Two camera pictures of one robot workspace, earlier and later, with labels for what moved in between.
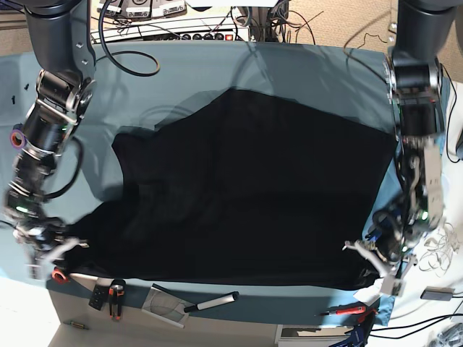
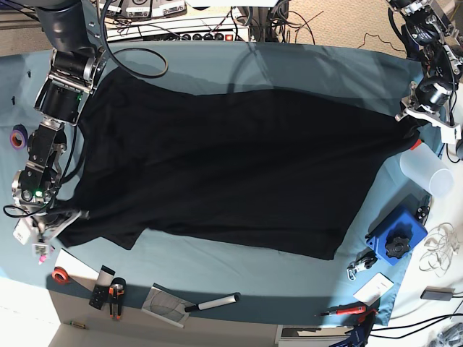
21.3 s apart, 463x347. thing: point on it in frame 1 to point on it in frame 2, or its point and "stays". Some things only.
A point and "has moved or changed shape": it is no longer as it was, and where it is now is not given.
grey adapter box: [438, 293] stays
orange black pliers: [116, 290] stays
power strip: [226, 35] stays
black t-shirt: [235, 189] has moved or changed shape
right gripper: [396, 235] to [427, 103]
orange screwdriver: [349, 311] stays
